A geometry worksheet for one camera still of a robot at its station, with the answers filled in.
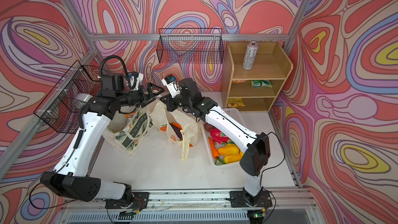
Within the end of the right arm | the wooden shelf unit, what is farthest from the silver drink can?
the end of the right arm

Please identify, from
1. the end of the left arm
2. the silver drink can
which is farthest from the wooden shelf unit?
the end of the left arm

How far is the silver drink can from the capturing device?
797mm
